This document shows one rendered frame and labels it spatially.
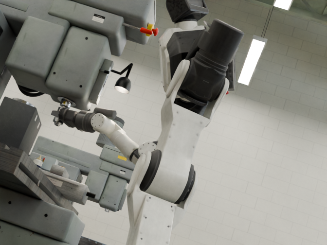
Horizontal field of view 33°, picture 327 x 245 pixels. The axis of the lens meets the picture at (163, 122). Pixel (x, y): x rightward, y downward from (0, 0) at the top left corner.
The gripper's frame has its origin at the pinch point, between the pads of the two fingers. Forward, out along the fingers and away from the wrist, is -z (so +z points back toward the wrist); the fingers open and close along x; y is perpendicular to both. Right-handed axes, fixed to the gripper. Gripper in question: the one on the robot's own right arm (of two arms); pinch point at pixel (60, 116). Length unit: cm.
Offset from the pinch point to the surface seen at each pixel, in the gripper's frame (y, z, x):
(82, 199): 29.9, 15.4, -16.5
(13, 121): 19, 16, 44
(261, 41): -308, -77, -444
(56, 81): -11.5, -0.7, 11.1
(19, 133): 23, 19, 42
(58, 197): 33.1, 8.4, -9.1
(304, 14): -419, -57, -540
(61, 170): 21.1, 4.0, -10.1
